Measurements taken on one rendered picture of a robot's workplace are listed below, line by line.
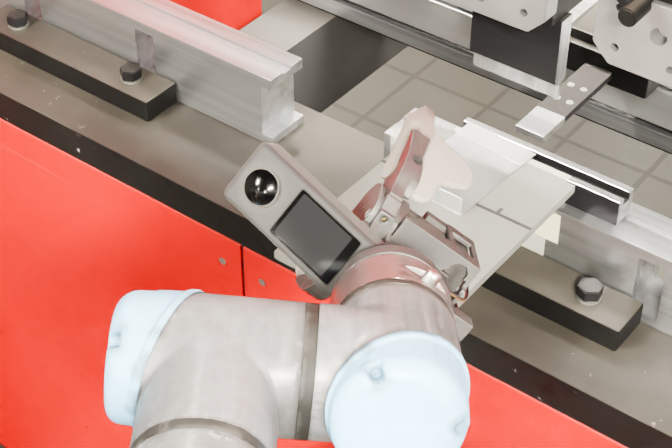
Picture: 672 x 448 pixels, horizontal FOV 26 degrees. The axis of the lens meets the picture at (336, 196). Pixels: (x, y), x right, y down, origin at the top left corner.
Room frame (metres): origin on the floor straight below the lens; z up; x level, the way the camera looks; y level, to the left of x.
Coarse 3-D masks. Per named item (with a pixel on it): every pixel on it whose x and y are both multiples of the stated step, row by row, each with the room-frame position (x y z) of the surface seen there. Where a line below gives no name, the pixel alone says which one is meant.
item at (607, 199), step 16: (528, 144) 1.21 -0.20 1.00; (544, 160) 1.19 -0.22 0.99; (560, 160) 1.18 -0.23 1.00; (576, 176) 1.17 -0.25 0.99; (592, 176) 1.16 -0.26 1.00; (576, 192) 1.15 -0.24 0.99; (592, 192) 1.13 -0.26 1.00; (608, 192) 1.13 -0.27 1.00; (624, 192) 1.14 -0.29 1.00; (592, 208) 1.13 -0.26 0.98; (608, 208) 1.12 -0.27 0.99; (624, 208) 1.13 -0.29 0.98
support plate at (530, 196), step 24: (528, 168) 1.17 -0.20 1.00; (360, 192) 1.13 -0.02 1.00; (504, 192) 1.13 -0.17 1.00; (528, 192) 1.13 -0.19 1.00; (552, 192) 1.13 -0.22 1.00; (456, 216) 1.10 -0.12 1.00; (480, 216) 1.10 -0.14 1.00; (528, 216) 1.10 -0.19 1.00; (480, 240) 1.06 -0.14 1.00; (504, 240) 1.06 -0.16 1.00; (288, 264) 1.03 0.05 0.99; (480, 264) 1.02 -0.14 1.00
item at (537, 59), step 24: (480, 24) 1.23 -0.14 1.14; (504, 24) 1.21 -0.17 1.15; (480, 48) 1.23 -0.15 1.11; (504, 48) 1.21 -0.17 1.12; (528, 48) 1.19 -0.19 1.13; (552, 48) 1.18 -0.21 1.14; (504, 72) 1.22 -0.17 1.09; (528, 72) 1.19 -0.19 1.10; (552, 72) 1.18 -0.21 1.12; (552, 96) 1.18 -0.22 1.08
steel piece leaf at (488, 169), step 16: (448, 144) 1.21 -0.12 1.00; (464, 144) 1.21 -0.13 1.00; (464, 160) 1.18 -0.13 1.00; (480, 160) 1.18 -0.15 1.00; (496, 160) 1.18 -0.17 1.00; (480, 176) 1.16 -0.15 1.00; (496, 176) 1.16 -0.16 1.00; (448, 192) 1.11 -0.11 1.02; (464, 192) 1.13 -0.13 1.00; (480, 192) 1.13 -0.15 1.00; (448, 208) 1.11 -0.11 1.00; (464, 208) 1.11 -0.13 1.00
